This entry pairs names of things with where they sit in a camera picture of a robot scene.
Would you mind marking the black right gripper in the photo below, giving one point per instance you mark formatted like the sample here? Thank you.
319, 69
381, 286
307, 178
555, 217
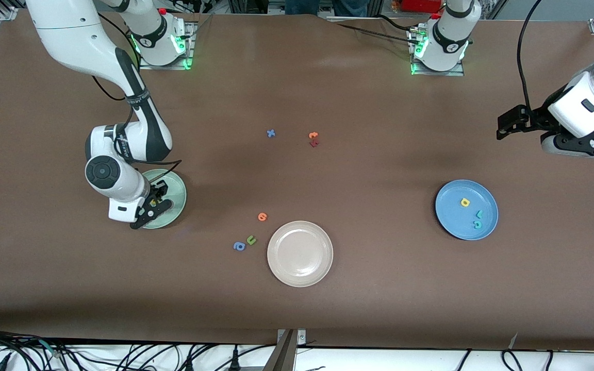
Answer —
157, 192

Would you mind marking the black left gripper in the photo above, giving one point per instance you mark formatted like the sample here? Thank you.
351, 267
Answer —
535, 121

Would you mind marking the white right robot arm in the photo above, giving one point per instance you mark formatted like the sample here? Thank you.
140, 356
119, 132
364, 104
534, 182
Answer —
70, 31

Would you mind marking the green plate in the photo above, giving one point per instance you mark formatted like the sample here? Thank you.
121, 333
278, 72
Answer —
176, 196

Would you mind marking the blue foam letter a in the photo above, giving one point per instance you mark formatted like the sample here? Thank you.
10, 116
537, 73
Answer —
239, 246

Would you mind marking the green foam letter u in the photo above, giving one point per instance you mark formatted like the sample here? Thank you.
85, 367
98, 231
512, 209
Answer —
251, 240

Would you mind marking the blue plate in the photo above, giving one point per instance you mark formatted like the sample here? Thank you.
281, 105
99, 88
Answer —
454, 216

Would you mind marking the red box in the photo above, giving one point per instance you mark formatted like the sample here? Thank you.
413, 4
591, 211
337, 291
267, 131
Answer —
421, 5

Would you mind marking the beige plate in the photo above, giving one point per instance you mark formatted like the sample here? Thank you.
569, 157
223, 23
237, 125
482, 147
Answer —
300, 253

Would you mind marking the black power plug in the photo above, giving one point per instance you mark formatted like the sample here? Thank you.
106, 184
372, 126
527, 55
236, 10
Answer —
188, 363
234, 360

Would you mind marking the grey metal beam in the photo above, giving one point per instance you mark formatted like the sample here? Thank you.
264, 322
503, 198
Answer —
282, 355

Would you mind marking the person in blue jeans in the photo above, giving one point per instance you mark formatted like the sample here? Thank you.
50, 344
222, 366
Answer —
328, 6

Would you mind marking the brown table cover sheet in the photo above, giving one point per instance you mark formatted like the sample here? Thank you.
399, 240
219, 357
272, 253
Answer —
353, 309

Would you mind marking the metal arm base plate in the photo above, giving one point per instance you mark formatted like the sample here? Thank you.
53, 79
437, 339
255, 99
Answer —
165, 67
439, 73

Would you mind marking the silver corner bracket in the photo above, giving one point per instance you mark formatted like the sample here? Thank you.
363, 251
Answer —
301, 337

